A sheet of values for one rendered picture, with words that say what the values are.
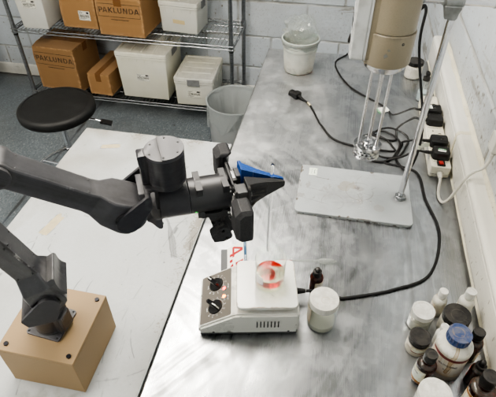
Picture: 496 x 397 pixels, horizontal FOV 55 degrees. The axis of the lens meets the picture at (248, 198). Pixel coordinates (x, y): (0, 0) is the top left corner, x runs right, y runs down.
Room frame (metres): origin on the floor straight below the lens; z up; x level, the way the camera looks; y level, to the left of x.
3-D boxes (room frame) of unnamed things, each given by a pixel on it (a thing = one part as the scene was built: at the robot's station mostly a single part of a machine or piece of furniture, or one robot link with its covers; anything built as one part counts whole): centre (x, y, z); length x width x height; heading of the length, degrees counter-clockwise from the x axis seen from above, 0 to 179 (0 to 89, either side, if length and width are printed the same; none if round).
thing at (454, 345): (0.46, -0.37, 0.96); 0.06 x 0.06 x 0.11
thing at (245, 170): (0.60, -0.02, 1.25); 0.07 x 0.04 x 0.06; 104
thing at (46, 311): (0.49, 0.35, 1.09); 0.09 x 0.07 x 0.06; 17
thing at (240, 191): (0.58, 0.02, 1.26); 0.09 x 0.02 x 0.04; 14
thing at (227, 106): (2.28, 0.07, 0.22); 0.33 x 0.33 x 0.41
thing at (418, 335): (0.50, -0.33, 0.92); 0.04 x 0.04 x 0.04
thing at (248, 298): (0.59, -0.04, 0.98); 0.12 x 0.12 x 0.01; 1
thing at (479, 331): (0.48, -0.43, 0.94); 0.03 x 0.03 x 0.08
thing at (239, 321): (0.59, -0.01, 0.94); 0.22 x 0.13 x 0.08; 91
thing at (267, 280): (0.59, -0.04, 1.03); 0.07 x 0.06 x 0.08; 177
